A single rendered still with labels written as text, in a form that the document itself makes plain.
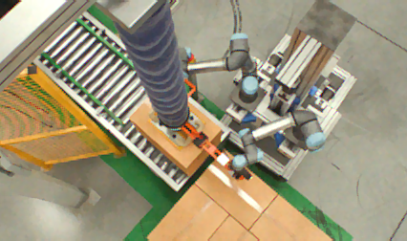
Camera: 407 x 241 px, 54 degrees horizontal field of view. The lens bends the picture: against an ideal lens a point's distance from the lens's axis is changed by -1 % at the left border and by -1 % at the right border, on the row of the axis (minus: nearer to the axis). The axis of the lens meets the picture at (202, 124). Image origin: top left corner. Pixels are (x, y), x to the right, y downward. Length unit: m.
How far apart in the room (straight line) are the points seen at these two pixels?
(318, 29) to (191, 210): 1.88
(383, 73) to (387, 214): 1.48
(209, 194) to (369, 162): 1.72
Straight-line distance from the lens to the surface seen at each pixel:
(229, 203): 3.49
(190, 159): 3.01
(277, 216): 3.53
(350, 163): 4.31
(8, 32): 1.24
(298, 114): 2.54
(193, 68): 2.69
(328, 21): 2.39
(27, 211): 4.43
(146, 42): 1.63
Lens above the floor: 4.02
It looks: 74 degrees down
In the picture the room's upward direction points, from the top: 5 degrees counter-clockwise
